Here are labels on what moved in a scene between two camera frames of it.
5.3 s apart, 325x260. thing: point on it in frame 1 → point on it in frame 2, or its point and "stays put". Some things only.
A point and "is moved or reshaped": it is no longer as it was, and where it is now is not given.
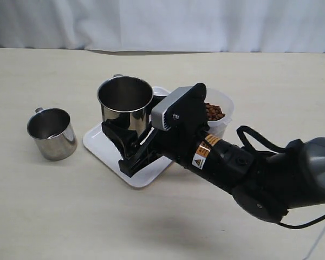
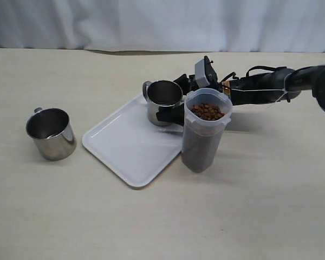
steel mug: [126, 99] is moved or reshaped
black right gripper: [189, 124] → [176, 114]
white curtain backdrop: [166, 26] stays put
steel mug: [52, 130] stays put
